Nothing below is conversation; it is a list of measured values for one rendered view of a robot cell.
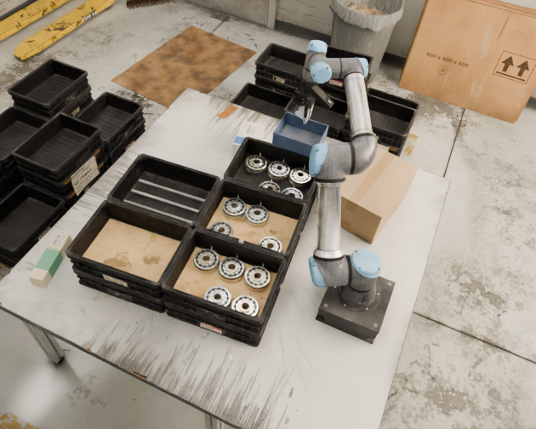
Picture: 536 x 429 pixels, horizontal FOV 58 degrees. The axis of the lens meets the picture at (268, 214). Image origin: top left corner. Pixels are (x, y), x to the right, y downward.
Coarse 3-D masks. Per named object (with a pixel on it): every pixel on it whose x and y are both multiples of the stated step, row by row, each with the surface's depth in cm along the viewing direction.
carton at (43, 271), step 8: (56, 232) 210; (56, 240) 208; (64, 240) 208; (48, 248) 205; (56, 248) 205; (64, 248) 208; (48, 256) 202; (56, 256) 202; (64, 256) 209; (40, 264) 200; (48, 264) 200; (56, 264) 204; (32, 272) 197; (40, 272) 197; (48, 272) 199; (32, 280) 197; (40, 280) 195; (48, 280) 200
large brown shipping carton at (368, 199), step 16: (384, 160) 234; (400, 160) 235; (352, 176) 225; (368, 176) 226; (384, 176) 227; (400, 176) 228; (352, 192) 219; (368, 192) 220; (384, 192) 220; (400, 192) 221; (352, 208) 218; (368, 208) 214; (384, 208) 214; (352, 224) 225; (368, 224) 218; (384, 224) 229; (368, 240) 225
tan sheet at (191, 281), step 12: (192, 264) 197; (180, 276) 193; (192, 276) 193; (204, 276) 194; (216, 276) 194; (180, 288) 189; (192, 288) 190; (204, 288) 190; (228, 288) 191; (240, 288) 191; (264, 300) 189
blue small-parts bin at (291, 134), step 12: (288, 120) 217; (300, 120) 214; (312, 120) 212; (276, 132) 209; (288, 132) 216; (300, 132) 217; (312, 132) 217; (324, 132) 208; (276, 144) 210; (288, 144) 207; (300, 144) 204; (312, 144) 212
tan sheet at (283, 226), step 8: (224, 200) 220; (216, 216) 213; (224, 216) 214; (272, 216) 216; (280, 216) 216; (208, 224) 210; (232, 224) 211; (240, 224) 212; (272, 224) 213; (280, 224) 213; (288, 224) 214; (296, 224) 214; (240, 232) 209; (248, 232) 209; (256, 232) 209; (264, 232) 210; (272, 232) 210; (280, 232) 210; (288, 232) 211; (248, 240) 206; (256, 240) 207; (280, 240) 208; (288, 240) 208
